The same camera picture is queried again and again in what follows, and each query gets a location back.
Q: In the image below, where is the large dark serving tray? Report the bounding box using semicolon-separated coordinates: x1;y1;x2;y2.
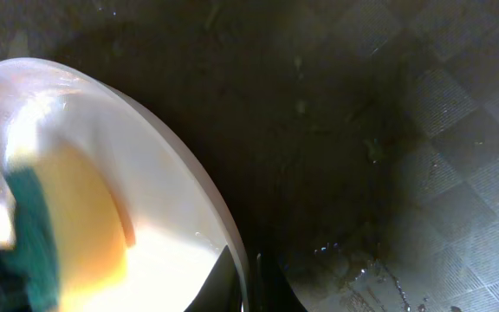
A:
0;0;499;311

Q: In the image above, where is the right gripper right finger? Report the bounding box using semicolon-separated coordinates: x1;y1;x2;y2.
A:
255;253;307;312

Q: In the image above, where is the white plate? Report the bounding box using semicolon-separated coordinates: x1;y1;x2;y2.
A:
0;58;250;311

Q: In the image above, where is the yellow green sponge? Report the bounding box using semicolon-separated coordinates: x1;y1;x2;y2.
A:
3;145;127;311

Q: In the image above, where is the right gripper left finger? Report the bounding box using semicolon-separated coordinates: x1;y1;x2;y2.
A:
185;246;243;312

